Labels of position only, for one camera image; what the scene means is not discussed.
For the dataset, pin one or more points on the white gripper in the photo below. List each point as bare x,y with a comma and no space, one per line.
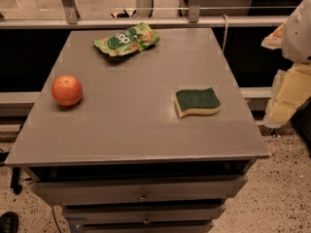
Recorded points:
300,36

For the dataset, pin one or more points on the green and yellow sponge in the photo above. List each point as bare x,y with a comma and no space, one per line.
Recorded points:
197,102

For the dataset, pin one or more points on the green rice chip bag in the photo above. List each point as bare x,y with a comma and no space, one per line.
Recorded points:
134,39

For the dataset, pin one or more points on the grey drawer cabinet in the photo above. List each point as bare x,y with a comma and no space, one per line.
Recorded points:
127,126

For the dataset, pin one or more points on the top grey drawer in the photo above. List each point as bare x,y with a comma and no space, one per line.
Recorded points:
139,191

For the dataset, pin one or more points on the grey drawer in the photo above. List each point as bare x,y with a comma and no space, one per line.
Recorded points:
139,191
145,213

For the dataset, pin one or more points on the middle grey drawer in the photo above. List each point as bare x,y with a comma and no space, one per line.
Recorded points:
145,213

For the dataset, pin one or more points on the red apple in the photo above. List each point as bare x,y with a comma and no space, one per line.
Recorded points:
67,91

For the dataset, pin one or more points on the black shoe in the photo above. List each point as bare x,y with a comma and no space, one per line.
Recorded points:
9,223

